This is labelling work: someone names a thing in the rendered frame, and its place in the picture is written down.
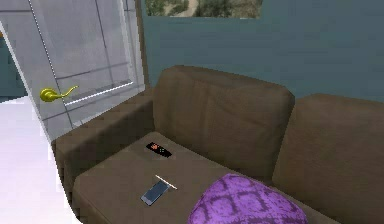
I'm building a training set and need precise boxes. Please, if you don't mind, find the brown sofa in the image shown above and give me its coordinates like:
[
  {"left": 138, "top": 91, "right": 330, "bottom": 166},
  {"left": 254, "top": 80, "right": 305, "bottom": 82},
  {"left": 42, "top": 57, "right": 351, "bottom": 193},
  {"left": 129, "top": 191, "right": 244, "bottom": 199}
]
[{"left": 51, "top": 64, "right": 384, "bottom": 224}]

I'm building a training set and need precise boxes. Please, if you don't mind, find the purple patterned cushion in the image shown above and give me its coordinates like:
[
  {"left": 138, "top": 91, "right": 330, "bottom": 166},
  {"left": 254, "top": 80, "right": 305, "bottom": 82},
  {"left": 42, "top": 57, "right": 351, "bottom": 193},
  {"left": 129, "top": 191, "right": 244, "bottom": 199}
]
[{"left": 187, "top": 172, "right": 309, "bottom": 224}]

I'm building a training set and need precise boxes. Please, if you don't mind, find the thin white pencil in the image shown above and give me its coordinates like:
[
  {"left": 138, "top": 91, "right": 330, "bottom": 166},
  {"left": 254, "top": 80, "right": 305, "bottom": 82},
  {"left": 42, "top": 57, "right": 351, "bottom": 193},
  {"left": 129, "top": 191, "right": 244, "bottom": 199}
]
[{"left": 154, "top": 174, "right": 178, "bottom": 191}]

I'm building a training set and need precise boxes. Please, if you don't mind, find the grey room door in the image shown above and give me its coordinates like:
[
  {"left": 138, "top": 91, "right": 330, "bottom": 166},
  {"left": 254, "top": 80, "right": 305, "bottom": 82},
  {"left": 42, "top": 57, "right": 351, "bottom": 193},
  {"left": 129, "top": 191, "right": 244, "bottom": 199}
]
[{"left": 0, "top": 0, "right": 147, "bottom": 142}]

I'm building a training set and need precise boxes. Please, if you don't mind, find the blue-grey mobile phone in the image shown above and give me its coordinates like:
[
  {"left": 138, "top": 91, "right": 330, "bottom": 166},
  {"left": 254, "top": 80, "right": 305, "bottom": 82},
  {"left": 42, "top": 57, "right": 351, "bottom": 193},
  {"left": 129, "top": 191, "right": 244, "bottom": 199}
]
[{"left": 140, "top": 180, "right": 170, "bottom": 207}]

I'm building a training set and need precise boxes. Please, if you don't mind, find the black remote control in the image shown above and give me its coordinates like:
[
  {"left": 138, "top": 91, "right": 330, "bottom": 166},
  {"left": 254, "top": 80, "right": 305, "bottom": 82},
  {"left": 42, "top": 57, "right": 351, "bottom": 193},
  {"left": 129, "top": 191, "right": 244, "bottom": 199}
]
[{"left": 145, "top": 141, "right": 173, "bottom": 159}]

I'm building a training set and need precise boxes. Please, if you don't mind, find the yellow door handle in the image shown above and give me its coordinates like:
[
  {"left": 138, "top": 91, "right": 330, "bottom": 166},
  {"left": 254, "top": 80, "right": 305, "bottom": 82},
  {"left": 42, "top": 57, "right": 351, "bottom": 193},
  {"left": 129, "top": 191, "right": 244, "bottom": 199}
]
[{"left": 39, "top": 85, "right": 80, "bottom": 103}]

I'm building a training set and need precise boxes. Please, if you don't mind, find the framed landscape picture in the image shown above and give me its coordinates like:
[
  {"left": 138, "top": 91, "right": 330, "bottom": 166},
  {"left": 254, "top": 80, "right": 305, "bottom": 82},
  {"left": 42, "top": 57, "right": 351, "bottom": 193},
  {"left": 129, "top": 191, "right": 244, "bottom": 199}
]
[{"left": 144, "top": 0, "right": 264, "bottom": 20}]

